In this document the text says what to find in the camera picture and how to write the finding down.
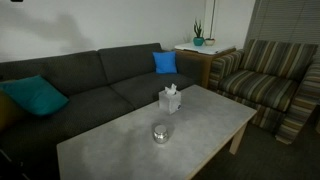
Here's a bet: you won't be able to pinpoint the teal pot with plant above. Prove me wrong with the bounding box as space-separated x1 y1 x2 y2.
193 18 205 47

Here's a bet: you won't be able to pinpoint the silver candle jar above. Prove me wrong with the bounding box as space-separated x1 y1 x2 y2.
152 130 170 145

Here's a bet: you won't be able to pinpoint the grey tissue box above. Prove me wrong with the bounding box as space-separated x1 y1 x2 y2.
158 89 182 115

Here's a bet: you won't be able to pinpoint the mustard yellow cushion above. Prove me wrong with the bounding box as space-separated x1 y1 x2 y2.
0 89 27 132

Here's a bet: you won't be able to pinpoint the blue cushion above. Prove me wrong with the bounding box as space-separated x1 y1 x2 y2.
152 50 178 75

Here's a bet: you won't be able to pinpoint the teal cushion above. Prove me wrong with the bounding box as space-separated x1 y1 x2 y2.
0 74 70 117

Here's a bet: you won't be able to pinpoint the grey window blinds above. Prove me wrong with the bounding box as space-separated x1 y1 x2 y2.
244 0 320 51

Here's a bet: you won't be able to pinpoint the dark grey sofa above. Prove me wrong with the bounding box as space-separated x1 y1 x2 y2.
0 42 204 180

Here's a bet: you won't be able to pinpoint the wooden table leg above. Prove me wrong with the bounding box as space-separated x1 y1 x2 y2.
228 122 249 156

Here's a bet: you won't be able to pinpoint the striped armchair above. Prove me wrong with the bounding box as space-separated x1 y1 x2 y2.
208 38 320 145

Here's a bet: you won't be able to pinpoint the small white pot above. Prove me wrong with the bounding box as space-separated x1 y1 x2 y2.
204 37 216 47

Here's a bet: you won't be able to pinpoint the white tissue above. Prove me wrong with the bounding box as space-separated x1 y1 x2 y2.
164 83 178 97

